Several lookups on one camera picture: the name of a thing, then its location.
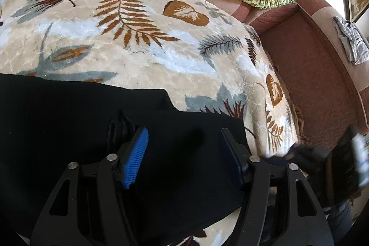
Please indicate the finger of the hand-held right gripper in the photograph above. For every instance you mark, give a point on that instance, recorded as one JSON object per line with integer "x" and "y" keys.
{"x": 308, "y": 155}

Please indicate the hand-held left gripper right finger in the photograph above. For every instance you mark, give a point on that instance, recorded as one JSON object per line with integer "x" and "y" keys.
{"x": 231, "y": 160}

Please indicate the person's right forearm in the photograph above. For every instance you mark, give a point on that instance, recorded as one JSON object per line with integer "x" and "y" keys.
{"x": 340, "y": 217}

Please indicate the reddish brown sofa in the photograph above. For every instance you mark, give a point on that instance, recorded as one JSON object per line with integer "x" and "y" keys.
{"x": 311, "y": 76}

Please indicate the black pants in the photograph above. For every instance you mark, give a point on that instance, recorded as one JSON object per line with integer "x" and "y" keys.
{"x": 72, "y": 119}

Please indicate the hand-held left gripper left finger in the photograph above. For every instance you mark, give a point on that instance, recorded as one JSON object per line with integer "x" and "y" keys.
{"x": 138, "y": 153}

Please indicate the leaf print fleece blanket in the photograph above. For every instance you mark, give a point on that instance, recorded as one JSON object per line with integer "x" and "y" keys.
{"x": 144, "y": 61}

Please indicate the grey white crumpled cloth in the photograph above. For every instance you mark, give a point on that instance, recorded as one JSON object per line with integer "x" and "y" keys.
{"x": 353, "y": 38}

